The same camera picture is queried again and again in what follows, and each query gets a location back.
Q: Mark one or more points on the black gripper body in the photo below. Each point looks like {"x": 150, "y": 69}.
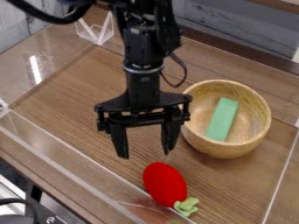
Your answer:
{"x": 145, "y": 105}

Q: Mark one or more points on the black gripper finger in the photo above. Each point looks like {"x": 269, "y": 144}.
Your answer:
{"x": 120, "y": 139}
{"x": 172, "y": 127}

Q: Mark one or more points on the red plush tomato green stem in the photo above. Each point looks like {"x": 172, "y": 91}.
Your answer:
{"x": 168, "y": 188}

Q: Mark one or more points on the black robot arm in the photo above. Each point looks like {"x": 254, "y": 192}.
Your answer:
{"x": 152, "y": 36}

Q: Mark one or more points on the green rectangular block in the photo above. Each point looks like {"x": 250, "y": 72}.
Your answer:
{"x": 222, "y": 119}

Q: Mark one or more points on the wooden bowl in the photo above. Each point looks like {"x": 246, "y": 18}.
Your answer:
{"x": 252, "y": 123}

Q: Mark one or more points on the clear acrylic front wall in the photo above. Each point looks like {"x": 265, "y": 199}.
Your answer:
{"x": 82, "y": 184}

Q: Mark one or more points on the clear acrylic corner bracket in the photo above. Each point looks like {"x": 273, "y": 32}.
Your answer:
{"x": 98, "y": 34}

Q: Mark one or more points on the black table leg frame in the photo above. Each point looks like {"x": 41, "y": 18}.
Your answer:
{"x": 46, "y": 215}

